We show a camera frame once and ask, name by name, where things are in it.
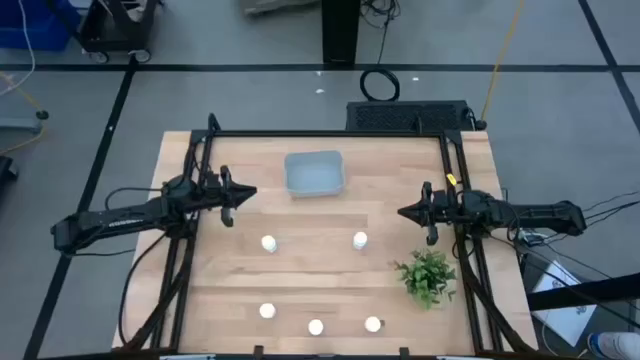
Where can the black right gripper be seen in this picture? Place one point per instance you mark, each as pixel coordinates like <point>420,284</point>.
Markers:
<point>431,212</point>

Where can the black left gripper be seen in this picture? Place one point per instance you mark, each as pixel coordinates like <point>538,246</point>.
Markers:
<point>226,192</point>

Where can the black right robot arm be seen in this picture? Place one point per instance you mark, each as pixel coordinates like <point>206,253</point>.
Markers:
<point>540,215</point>

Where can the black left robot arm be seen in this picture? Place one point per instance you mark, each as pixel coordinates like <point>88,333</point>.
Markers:
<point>110,220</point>

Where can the grey plastic basket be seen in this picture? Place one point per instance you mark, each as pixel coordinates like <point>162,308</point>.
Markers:
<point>315,175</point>

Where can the green artificial plant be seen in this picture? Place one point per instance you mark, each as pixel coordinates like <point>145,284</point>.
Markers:
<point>427,277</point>

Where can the black perforated computer case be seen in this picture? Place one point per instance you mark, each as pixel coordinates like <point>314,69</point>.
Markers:
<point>405,116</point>

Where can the black table edge clamp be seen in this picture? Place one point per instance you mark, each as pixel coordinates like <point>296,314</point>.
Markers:
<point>258,352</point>
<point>404,353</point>

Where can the white printed paper sheet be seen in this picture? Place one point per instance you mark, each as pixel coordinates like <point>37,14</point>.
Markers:
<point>567,310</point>

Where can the black floor bar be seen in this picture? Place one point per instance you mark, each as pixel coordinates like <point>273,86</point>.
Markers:
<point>585,292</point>

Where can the black wheeled cart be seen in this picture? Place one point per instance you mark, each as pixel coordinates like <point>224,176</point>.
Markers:
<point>117,30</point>

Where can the person's shoe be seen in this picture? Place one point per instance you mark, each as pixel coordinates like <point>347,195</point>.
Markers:
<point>615,346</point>

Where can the blue plastic bin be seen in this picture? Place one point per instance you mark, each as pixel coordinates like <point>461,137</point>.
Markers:
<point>30,25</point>

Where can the black metal table frame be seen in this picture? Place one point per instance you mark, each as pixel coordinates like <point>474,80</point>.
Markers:
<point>325,133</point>

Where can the black vertical post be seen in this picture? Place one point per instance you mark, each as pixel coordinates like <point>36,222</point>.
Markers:
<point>340,30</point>

